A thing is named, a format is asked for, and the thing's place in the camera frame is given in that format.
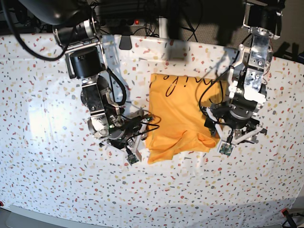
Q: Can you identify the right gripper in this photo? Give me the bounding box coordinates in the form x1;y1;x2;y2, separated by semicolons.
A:
99;114;154;150

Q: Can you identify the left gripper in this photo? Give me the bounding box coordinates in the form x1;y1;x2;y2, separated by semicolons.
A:
204;102;267;144

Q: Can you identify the yellow orange T-shirt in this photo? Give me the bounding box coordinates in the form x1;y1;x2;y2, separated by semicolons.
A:
146;74;228;164

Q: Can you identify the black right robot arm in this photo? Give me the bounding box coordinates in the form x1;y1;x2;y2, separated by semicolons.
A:
21;0;150;155

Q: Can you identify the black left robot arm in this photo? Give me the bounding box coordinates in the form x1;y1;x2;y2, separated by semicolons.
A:
200;0;285;147

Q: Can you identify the black table clamp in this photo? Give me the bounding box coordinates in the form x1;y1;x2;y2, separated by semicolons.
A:
119;35;132;50

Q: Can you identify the red black clamp right corner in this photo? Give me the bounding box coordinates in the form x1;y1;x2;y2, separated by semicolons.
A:
281;209;297;228

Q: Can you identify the terrazzo patterned white tablecloth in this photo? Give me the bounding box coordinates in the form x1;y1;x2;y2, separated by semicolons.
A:
0;36;304;228

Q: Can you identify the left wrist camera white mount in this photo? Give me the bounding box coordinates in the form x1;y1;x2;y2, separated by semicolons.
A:
207;108;264;156

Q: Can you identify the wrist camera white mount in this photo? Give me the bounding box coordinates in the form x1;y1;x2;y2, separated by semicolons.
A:
125;124;145;166
207;108;264;156

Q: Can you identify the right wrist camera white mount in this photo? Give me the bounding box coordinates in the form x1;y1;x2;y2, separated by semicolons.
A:
125;124;145;166

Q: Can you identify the white power strip red switch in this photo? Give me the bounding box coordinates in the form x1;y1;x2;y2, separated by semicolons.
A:
127;19;145;27

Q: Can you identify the silver aluminium frame post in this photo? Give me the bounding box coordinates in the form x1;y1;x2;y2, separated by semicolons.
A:
158;17;169;39

